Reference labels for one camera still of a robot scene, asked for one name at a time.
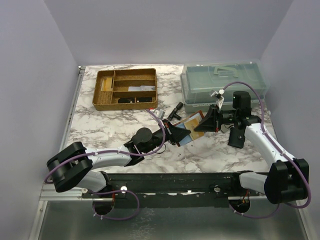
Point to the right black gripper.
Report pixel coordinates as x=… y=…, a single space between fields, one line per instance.
x=211 y=122

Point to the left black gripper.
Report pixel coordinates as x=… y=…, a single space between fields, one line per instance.
x=174 y=134

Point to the blue credit card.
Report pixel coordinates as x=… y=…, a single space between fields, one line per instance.
x=186 y=140

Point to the tan credit card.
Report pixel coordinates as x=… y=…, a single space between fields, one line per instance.
x=191 y=125

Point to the brown leather card holder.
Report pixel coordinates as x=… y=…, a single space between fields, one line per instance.
x=199 y=115

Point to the gold card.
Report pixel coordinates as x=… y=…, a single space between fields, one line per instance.
x=107 y=84

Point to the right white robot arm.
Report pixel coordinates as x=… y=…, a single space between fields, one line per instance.
x=287 y=178

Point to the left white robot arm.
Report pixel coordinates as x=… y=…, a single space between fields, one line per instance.
x=74 y=166

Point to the grey card wallet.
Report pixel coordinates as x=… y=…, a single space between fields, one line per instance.
x=225 y=128

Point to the white card in tray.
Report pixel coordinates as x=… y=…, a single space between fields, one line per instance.
x=142 y=88

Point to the black T-shaped pipe fitting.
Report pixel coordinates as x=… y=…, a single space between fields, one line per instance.
x=173 y=114

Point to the black snap wallet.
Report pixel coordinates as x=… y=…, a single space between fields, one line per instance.
x=237 y=138

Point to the clear lidded plastic box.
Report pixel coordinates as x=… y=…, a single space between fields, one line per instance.
x=199 y=80

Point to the black item in tray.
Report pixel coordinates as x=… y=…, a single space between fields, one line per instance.
x=131 y=100

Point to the brown cork organizer tray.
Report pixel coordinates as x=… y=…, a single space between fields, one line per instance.
x=122 y=80

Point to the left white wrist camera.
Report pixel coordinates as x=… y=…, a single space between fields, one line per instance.
x=159 y=113

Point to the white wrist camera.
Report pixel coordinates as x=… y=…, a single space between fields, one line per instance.
x=159 y=113
x=219 y=97

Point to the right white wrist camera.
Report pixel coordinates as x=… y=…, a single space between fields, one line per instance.
x=219 y=97

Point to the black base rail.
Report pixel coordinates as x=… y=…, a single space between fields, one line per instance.
x=157 y=190

